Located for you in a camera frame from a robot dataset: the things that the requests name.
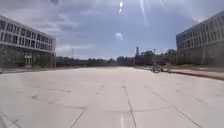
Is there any pale stone slab plaza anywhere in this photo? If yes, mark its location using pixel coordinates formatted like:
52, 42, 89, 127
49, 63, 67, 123
0, 66, 224, 128

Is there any thin lamp pole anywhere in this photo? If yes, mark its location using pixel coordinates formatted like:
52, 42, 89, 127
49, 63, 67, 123
152, 48, 157, 66

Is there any parked two-wheeled vehicle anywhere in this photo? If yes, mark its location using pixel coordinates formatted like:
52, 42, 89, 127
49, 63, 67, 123
150, 62, 173, 75

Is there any low stone ledge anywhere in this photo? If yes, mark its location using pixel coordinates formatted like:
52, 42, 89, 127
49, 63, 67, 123
168, 67, 224, 82

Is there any white building with window rows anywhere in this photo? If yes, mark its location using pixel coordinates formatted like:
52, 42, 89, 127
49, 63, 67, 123
0, 14, 58, 69

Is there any grey building with window grid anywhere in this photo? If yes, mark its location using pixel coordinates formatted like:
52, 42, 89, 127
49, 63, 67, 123
175, 10, 224, 66

